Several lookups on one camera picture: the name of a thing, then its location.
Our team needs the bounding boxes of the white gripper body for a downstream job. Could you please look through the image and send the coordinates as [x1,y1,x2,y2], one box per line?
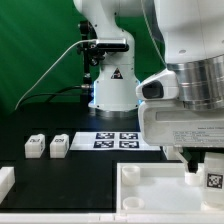
[138,100,224,148]

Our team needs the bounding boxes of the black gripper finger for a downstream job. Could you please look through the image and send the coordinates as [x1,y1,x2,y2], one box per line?
[188,160,198,173]

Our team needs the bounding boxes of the white square table top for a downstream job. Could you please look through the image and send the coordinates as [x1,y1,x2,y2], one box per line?
[116,163,224,214]

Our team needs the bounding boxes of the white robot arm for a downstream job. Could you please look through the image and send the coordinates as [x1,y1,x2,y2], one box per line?
[73,0,224,172]

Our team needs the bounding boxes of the white sheet with markers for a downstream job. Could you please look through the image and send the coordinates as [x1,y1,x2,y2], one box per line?
[70,132,160,151]

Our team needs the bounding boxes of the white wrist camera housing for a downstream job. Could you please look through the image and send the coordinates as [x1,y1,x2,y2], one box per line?
[136,69,179,101]

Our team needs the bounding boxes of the black cable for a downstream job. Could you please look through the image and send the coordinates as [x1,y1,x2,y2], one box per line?
[15,84,94,109]

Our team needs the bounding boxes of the silver black mounted camera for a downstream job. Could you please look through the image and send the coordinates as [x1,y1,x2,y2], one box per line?
[93,38,129,52]

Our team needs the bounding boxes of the white camera cable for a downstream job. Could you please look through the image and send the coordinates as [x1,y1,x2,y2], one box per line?
[14,39,98,111]

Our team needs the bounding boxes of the white obstacle fence rail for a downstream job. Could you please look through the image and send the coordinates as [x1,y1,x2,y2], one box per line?
[0,166,224,224]

